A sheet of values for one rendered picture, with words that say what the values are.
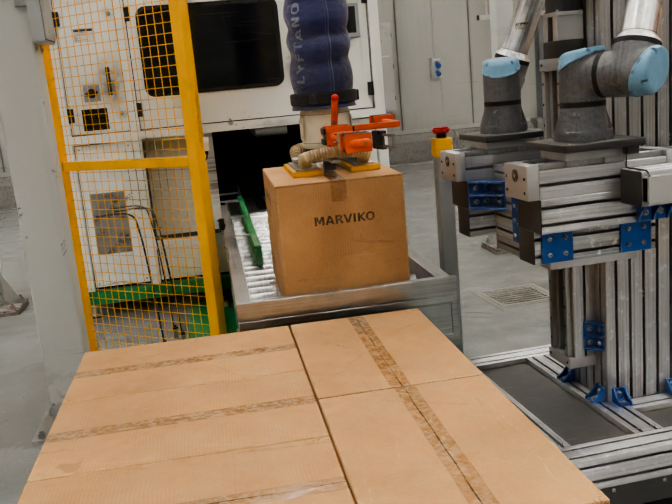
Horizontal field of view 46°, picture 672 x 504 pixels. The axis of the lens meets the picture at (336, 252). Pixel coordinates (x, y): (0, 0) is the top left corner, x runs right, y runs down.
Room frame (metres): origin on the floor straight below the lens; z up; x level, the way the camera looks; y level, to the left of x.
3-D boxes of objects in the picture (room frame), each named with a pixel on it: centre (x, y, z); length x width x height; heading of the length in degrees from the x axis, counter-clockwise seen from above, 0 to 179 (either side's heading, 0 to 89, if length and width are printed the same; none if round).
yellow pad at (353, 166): (2.77, -0.10, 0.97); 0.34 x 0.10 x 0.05; 8
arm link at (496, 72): (2.58, -0.57, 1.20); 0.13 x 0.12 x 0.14; 162
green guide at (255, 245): (3.88, 0.46, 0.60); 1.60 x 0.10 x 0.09; 8
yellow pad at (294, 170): (2.74, 0.09, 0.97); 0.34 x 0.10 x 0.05; 8
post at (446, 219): (3.05, -0.44, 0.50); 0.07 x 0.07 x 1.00; 8
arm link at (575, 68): (2.09, -0.68, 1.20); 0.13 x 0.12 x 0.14; 42
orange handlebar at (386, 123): (2.57, -0.15, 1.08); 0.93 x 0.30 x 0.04; 8
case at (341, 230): (2.73, 0.01, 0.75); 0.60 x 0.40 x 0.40; 8
